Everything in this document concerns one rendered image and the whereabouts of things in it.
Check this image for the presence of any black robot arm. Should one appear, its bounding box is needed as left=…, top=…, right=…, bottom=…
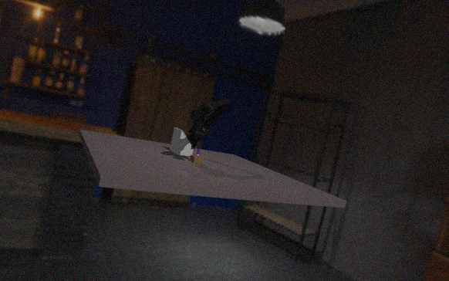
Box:
left=190, top=97, right=231, bottom=137

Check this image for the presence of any tan square block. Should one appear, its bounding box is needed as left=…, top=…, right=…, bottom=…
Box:
left=190, top=155, right=204, bottom=164

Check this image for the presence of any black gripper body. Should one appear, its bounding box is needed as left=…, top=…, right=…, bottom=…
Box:
left=188, top=120, right=204, bottom=137

